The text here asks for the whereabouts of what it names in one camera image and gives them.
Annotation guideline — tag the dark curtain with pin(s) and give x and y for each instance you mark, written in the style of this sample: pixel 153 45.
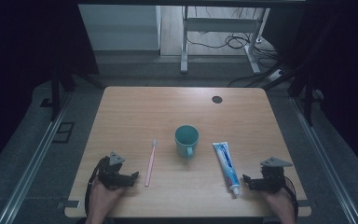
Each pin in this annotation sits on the dark curtain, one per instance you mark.
pixel 18 62
pixel 348 77

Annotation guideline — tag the white cabinet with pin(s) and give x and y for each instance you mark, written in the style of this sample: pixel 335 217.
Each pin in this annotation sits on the white cabinet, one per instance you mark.
pixel 119 28

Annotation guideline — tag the teal cup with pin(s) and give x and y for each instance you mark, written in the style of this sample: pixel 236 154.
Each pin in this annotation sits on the teal cup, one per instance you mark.
pixel 186 141

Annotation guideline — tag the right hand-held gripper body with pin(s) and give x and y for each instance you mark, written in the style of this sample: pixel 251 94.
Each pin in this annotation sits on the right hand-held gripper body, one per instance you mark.
pixel 272 177

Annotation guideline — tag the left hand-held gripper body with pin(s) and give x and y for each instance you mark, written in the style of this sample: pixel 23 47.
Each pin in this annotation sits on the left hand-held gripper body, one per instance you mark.
pixel 113 174

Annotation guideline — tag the white metal desk frame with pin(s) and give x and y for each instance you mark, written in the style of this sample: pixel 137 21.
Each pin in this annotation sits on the white metal desk frame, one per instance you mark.
pixel 185 46

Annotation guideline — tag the grey table corner bracket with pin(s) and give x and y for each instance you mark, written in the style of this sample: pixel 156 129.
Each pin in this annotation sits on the grey table corner bracket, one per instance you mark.
pixel 68 204

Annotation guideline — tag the grey metal floor rail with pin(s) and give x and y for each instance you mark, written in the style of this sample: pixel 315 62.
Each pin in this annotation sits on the grey metal floor rail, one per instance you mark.
pixel 31 168
pixel 323 161

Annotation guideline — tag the black metal stand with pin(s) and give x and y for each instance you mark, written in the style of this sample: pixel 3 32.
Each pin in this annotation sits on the black metal stand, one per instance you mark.
pixel 307 99
pixel 55 93

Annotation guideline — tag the pink toothbrush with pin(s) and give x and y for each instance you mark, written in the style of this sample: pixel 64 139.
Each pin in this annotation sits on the pink toothbrush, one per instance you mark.
pixel 150 165

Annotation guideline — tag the white and blue toothpaste tube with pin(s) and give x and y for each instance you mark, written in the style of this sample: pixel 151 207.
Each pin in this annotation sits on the white and blue toothpaste tube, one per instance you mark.
pixel 227 165

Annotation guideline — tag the person's right hand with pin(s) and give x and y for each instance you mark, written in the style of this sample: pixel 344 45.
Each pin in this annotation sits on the person's right hand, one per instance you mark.
pixel 279 200

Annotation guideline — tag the dark round table grommet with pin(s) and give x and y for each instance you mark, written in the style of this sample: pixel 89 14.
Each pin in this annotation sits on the dark round table grommet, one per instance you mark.
pixel 217 99

